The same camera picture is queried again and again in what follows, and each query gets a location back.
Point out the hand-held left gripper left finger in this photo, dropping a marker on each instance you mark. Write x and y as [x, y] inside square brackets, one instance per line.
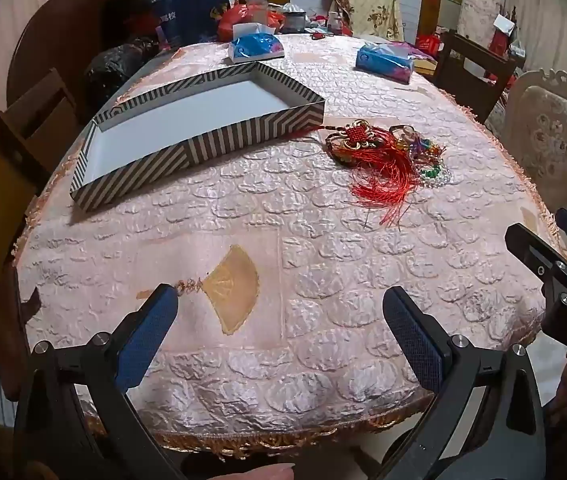
[146, 342]

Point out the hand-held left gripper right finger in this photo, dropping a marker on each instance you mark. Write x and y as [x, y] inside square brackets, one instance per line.
[416, 347]

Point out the red knot tassel ornament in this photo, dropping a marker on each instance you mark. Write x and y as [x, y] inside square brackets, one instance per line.
[383, 185]

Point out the gold heart gem brooch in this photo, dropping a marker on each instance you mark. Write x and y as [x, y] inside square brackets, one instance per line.
[339, 152]

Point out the striped cardboard box tray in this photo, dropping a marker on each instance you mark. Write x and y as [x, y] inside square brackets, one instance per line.
[173, 120]

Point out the person's left hand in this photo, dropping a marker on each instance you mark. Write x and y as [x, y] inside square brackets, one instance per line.
[253, 472]

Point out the white ornate upholstered chair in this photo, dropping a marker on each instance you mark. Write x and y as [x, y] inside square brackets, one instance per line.
[548, 130]

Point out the dark wooden chair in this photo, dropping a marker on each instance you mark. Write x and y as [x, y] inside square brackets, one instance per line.
[468, 75]

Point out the brown wooden chair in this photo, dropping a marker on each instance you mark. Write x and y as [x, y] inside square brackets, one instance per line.
[8, 160]

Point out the cream quilted cover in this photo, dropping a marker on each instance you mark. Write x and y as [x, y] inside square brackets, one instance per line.
[481, 10]

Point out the blue and pink tissue pack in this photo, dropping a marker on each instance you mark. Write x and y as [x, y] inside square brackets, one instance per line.
[383, 62]

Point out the cream floral cloth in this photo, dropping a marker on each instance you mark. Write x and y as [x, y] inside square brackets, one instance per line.
[368, 5]

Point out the small red trinket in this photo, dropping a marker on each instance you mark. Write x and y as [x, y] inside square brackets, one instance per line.
[318, 36]

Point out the open blue tissue pack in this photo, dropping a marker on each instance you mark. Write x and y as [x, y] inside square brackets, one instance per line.
[256, 46]

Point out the round wooden tabletop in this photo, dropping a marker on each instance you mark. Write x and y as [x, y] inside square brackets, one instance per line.
[53, 35]

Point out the blue shopping bag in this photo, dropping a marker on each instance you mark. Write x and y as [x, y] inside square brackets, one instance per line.
[188, 15]

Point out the red plastic bag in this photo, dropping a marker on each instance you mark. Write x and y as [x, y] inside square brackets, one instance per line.
[231, 22]

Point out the metal pot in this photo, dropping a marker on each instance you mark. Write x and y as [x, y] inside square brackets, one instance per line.
[294, 19]

